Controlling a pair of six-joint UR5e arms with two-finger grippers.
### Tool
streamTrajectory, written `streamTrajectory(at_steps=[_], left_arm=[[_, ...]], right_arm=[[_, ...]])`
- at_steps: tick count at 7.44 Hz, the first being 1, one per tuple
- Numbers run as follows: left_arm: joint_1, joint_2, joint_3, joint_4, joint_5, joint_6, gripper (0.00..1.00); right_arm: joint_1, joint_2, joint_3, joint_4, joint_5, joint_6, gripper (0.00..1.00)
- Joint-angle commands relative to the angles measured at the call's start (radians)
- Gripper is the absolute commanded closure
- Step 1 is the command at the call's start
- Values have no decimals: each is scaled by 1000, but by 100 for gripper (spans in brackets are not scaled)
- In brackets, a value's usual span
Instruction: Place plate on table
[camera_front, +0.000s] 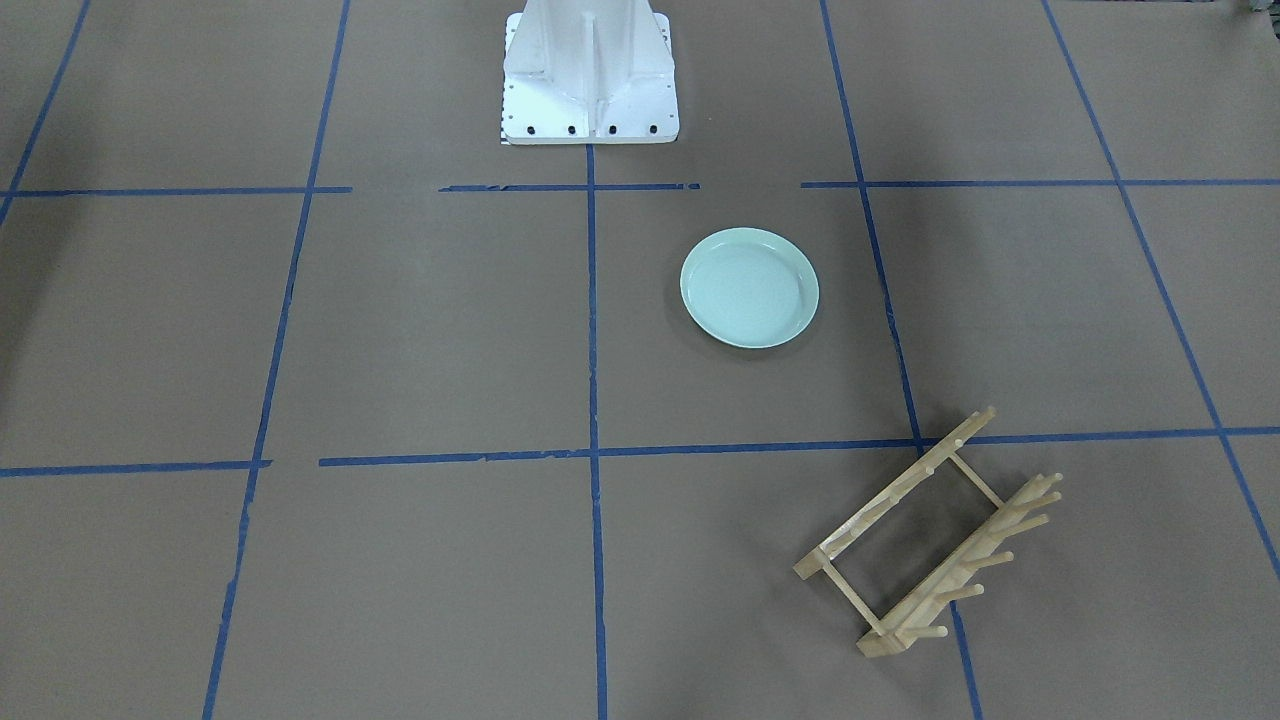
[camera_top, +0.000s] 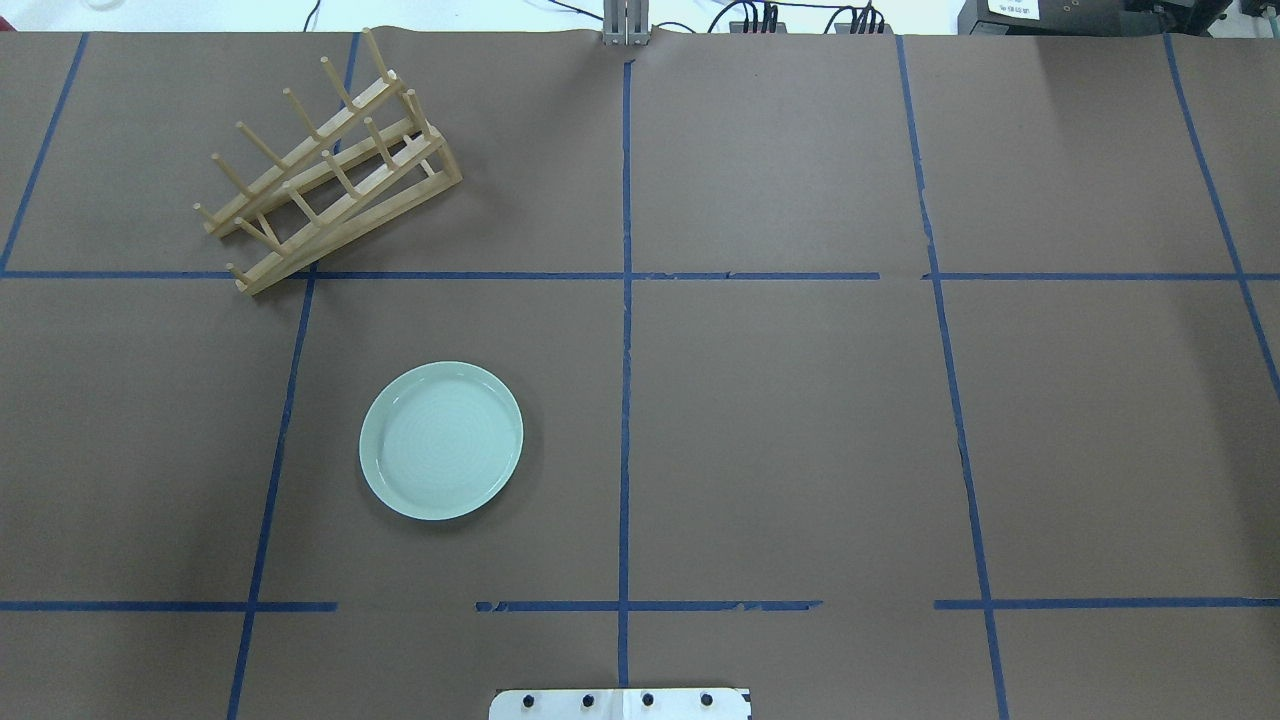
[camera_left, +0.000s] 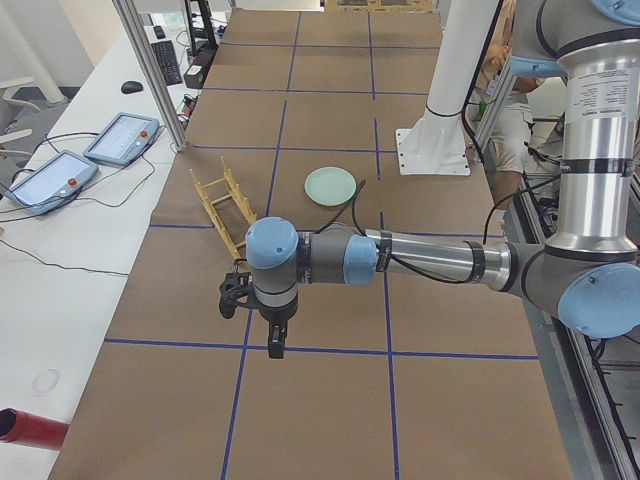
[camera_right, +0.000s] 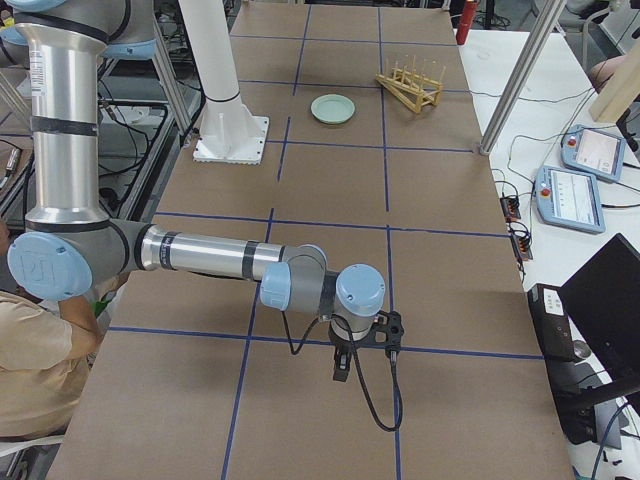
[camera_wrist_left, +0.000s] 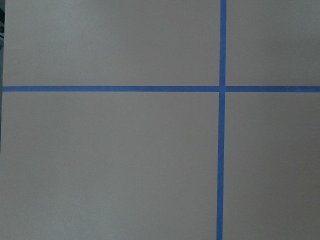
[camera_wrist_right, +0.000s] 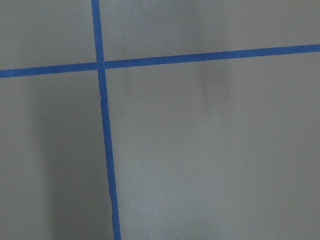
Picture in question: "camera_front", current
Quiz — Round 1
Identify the wooden dish rack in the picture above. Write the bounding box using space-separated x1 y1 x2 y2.
792 407 1062 659

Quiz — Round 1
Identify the light green plate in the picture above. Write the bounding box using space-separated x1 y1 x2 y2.
678 227 820 350

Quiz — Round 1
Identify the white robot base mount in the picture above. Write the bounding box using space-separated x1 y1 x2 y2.
500 1 680 146

